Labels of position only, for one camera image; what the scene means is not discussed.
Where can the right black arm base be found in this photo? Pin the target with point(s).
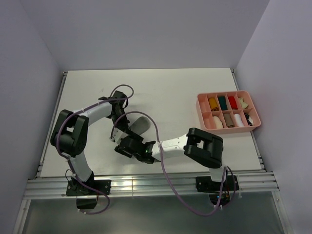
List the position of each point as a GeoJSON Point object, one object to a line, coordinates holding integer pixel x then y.
{"type": "Point", "coordinates": [204, 184]}

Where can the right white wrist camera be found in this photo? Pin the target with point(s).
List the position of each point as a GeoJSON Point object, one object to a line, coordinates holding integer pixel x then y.
{"type": "Point", "coordinates": [116, 136]}

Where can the black white striped sock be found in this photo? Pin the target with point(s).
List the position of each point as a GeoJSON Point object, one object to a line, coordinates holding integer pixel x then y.
{"type": "Point", "coordinates": [249, 119]}

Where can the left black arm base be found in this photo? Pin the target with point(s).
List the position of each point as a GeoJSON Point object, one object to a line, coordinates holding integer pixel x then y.
{"type": "Point", "coordinates": [87, 199]}

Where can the brown rolled sock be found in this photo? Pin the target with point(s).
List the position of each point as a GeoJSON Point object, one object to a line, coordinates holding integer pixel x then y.
{"type": "Point", "coordinates": [228, 120]}

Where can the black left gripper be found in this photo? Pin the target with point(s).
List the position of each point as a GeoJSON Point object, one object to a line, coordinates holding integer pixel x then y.
{"type": "Point", "coordinates": [123, 125]}

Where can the white rolled sock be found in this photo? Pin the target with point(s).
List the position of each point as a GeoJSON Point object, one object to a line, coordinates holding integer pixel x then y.
{"type": "Point", "coordinates": [238, 120]}

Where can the mustard yellow striped sock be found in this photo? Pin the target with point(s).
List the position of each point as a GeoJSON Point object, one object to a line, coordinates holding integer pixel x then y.
{"type": "Point", "coordinates": [213, 104]}

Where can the beige rolled sock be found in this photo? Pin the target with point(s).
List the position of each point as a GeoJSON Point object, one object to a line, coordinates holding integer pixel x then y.
{"type": "Point", "coordinates": [243, 104]}

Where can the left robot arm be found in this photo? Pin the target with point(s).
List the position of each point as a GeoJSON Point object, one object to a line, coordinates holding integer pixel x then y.
{"type": "Point", "coordinates": [70, 133]}

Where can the dark green reindeer sock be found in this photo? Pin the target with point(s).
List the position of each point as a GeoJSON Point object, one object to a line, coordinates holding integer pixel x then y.
{"type": "Point", "coordinates": [222, 102]}

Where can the grey striped sock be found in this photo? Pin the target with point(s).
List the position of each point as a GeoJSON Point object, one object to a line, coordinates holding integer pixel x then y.
{"type": "Point", "coordinates": [140, 126]}

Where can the cream rolled sock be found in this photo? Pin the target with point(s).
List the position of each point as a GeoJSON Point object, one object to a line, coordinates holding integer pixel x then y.
{"type": "Point", "coordinates": [218, 123]}

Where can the pink divided organizer tray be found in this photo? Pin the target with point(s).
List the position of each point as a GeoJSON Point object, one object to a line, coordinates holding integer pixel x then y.
{"type": "Point", "coordinates": [205, 115]}

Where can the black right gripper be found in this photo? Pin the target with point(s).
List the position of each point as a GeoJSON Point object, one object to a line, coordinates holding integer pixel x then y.
{"type": "Point", "coordinates": [119, 150]}

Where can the red rolled sock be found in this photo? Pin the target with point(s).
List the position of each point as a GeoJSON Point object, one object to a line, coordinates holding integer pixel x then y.
{"type": "Point", "coordinates": [233, 102]}

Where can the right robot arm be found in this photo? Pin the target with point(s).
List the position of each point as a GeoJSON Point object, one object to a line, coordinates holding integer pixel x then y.
{"type": "Point", "coordinates": [200, 146]}

